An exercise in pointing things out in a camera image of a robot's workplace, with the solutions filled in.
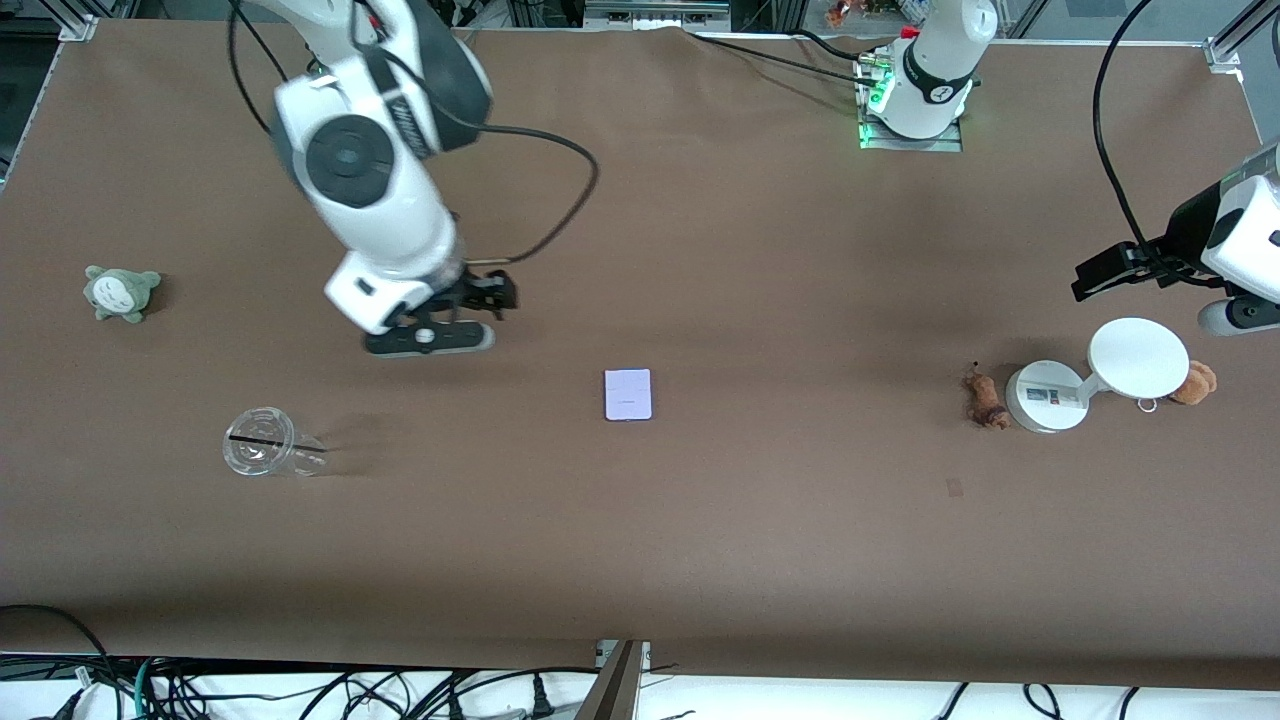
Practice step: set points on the brown lion statue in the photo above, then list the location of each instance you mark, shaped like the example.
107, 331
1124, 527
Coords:
985, 400

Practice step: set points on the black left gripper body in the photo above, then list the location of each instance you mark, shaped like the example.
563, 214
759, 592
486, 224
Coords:
1183, 236

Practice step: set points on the black drinking straw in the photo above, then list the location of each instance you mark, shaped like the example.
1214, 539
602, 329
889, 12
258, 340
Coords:
260, 439

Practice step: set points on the brown table cover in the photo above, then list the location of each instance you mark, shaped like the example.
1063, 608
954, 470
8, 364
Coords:
640, 550

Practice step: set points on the clear plastic cup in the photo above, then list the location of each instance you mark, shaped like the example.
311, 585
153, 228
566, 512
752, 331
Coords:
260, 445

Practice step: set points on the black power plug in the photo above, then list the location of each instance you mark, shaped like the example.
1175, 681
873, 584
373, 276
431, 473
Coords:
541, 700

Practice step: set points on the white round-head desk lamp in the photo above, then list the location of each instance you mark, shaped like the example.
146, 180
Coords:
1138, 358

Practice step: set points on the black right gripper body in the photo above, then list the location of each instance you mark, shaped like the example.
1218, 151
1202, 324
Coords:
477, 291

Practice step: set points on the grey totoro plush toy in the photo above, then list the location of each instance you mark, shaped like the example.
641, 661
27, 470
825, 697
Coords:
118, 293

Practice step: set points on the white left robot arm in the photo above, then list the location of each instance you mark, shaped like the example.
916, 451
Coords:
935, 80

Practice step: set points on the small white card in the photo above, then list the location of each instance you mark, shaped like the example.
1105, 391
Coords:
628, 395

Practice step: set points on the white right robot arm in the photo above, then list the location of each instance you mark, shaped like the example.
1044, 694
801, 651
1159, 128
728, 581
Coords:
390, 210

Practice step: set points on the aluminium profile bar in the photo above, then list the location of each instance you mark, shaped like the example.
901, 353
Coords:
612, 690

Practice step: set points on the orange background toy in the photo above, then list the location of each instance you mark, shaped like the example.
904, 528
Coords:
836, 14

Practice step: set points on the grey metal background box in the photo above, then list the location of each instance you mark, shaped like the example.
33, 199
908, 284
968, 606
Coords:
655, 12

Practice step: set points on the aluminium frame corner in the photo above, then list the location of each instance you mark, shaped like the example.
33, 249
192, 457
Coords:
1225, 50

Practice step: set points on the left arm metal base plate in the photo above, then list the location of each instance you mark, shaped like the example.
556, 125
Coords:
910, 144

